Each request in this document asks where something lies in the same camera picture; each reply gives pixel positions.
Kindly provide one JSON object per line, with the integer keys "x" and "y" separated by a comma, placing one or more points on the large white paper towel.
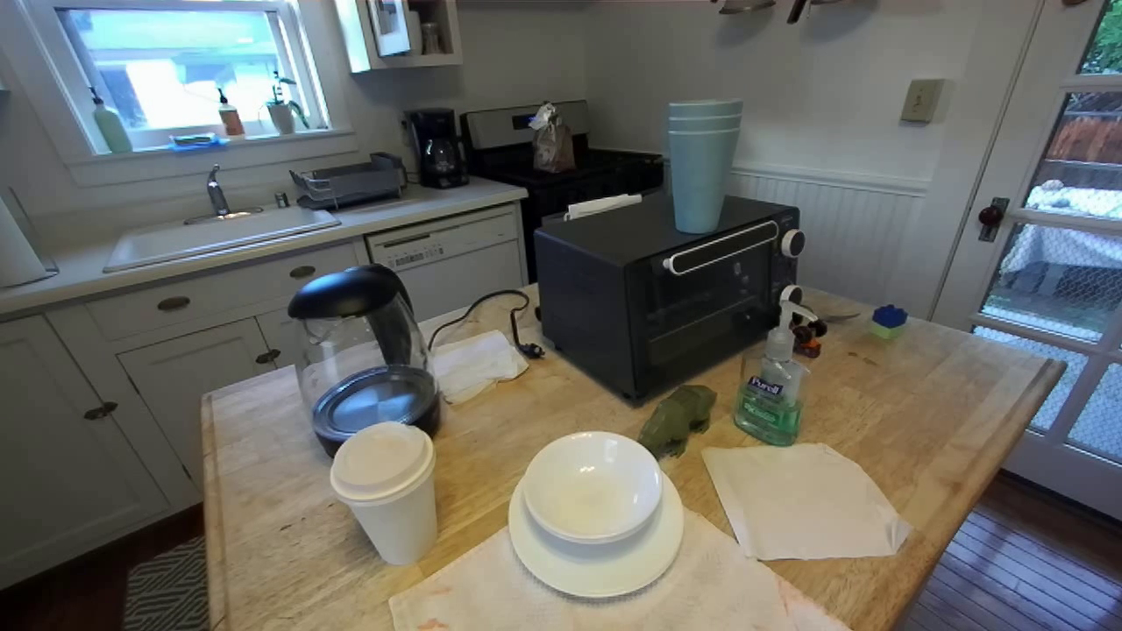
{"x": 468, "y": 602}

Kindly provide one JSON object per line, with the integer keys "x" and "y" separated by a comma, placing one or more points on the white kitchen sink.
{"x": 211, "y": 241}

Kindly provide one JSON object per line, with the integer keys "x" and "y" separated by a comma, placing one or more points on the white dishwasher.
{"x": 451, "y": 266}

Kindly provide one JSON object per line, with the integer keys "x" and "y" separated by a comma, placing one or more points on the white wall shelf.
{"x": 391, "y": 38}

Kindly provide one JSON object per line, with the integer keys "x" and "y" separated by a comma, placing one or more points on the white glass pane door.
{"x": 968, "y": 127}

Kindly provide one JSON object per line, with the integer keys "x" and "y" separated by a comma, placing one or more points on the white ceramic plate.
{"x": 596, "y": 578}

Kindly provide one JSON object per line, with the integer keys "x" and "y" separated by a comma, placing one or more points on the beige light switch plate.
{"x": 922, "y": 104}

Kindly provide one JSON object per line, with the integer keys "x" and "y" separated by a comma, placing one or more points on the white foam cup with lid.
{"x": 391, "y": 512}

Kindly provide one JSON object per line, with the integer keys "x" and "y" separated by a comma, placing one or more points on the blue sponge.
{"x": 198, "y": 146}

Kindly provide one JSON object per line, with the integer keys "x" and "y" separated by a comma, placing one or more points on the grey patterned rug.
{"x": 170, "y": 592}

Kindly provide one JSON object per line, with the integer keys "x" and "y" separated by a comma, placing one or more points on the white folded napkin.
{"x": 800, "y": 502}

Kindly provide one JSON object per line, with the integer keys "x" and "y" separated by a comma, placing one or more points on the green dish soap bottle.
{"x": 114, "y": 130}

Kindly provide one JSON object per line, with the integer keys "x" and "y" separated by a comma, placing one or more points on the black coffee maker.
{"x": 438, "y": 154}

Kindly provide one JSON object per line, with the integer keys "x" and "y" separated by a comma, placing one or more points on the white ceramic bowl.
{"x": 590, "y": 487}

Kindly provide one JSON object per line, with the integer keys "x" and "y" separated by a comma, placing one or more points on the small white cloth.
{"x": 476, "y": 370}

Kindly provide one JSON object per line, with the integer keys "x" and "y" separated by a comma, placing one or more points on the grey dish rack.
{"x": 353, "y": 184}

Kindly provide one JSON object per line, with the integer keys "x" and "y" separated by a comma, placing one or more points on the black stainless steel stove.
{"x": 510, "y": 162}

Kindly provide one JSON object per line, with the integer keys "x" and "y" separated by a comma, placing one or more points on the white kitchen counter cabinets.
{"x": 70, "y": 456}

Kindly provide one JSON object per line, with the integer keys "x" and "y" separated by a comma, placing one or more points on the small brown bottle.
{"x": 228, "y": 121}

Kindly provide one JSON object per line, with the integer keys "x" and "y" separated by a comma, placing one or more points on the black glass electric kettle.
{"x": 361, "y": 398}

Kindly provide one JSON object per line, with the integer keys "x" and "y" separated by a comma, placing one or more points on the brown paper bag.
{"x": 551, "y": 146}

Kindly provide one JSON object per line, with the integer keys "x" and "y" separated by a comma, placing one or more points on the metal faucet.
{"x": 215, "y": 196}

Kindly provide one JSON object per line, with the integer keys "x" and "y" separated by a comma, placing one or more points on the green hand soap pump bottle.
{"x": 769, "y": 405}

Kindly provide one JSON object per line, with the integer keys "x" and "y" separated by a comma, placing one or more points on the black toaster oven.
{"x": 631, "y": 316}

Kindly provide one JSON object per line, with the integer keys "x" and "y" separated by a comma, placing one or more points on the white framed kitchen window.
{"x": 177, "y": 73}

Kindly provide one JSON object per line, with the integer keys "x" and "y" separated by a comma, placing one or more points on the white wooden top kitchen island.
{"x": 933, "y": 398}

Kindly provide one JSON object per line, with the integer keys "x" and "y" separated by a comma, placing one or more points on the red and black small tool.
{"x": 807, "y": 333}

